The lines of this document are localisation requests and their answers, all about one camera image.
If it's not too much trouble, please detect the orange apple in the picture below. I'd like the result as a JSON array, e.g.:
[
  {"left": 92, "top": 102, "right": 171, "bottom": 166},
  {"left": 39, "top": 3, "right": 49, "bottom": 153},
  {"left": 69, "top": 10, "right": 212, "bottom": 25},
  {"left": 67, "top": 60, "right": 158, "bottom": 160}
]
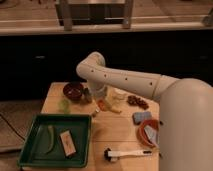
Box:
[{"left": 97, "top": 99, "right": 108, "bottom": 111}]

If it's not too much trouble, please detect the orange bowl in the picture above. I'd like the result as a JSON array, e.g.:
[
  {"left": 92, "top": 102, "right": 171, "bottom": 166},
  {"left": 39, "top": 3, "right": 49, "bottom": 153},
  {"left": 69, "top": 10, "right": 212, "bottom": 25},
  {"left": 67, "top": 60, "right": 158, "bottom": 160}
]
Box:
[{"left": 137, "top": 119, "right": 159, "bottom": 148}]

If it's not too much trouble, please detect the pale green leafy vegetable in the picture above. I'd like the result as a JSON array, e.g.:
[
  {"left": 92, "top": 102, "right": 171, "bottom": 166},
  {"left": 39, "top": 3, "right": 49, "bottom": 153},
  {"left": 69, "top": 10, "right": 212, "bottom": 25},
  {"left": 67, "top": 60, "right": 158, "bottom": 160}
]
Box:
[{"left": 58, "top": 99, "right": 70, "bottom": 113}]

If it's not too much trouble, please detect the tan rectangular block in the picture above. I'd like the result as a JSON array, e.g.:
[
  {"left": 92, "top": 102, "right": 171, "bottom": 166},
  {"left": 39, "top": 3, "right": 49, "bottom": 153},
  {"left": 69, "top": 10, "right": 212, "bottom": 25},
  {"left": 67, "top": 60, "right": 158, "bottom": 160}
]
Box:
[{"left": 60, "top": 131, "right": 76, "bottom": 157}]

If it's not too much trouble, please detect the grey folded cloth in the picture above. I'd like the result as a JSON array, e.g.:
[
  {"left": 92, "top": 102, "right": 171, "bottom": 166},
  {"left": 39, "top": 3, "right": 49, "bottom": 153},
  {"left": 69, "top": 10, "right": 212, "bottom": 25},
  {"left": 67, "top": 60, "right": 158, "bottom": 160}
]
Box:
[{"left": 144, "top": 125, "right": 159, "bottom": 147}]

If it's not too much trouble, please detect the white handled dish brush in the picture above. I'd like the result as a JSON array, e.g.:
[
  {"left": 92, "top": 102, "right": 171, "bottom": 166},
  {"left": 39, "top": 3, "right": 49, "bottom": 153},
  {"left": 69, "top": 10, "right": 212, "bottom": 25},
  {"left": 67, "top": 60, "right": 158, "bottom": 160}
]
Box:
[{"left": 104, "top": 148, "right": 152, "bottom": 162}]

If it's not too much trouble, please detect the small metal can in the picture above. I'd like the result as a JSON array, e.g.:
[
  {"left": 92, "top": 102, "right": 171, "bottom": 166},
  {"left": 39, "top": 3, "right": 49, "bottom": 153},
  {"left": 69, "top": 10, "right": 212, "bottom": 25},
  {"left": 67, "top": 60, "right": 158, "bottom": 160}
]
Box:
[{"left": 83, "top": 88, "right": 92, "bottom": 103}]

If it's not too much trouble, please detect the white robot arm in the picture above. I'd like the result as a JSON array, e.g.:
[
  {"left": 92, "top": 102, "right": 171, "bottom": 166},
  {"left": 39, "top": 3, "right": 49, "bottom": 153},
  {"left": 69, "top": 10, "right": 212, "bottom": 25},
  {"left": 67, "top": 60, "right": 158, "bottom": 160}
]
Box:
[{"left": 76, "top": 52, "right": 213, "bottom": 171}]

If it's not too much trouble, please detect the wooden stool frame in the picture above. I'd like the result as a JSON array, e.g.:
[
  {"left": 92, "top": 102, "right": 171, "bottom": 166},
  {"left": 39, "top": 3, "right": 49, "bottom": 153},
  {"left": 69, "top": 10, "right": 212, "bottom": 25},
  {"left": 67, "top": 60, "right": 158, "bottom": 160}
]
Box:
[{"left": 55, "top": 0, "right": 134, "bottom": 31}]

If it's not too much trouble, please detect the black floor cable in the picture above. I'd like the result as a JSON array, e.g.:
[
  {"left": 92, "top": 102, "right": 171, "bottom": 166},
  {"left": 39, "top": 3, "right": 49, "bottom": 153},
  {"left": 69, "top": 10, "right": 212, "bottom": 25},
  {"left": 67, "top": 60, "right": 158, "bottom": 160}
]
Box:
[{"left": 0, "top": 113, "right": 26, "bottom": 142}]

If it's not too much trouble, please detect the green plastic tray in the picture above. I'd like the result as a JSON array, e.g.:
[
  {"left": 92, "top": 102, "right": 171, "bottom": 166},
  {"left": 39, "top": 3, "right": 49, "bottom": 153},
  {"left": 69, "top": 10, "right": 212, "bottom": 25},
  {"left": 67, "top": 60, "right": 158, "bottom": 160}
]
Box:
[{"left": 18, "top": 114, "right": 91, "bottom": 168}]

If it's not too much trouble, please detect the blue sponge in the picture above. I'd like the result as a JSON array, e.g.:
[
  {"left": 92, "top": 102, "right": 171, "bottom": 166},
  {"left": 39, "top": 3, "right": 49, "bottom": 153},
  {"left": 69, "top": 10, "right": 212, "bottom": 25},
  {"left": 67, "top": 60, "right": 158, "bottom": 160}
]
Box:
[{"left": 133, "top": 111, "right": 152, "bottom": 125}]

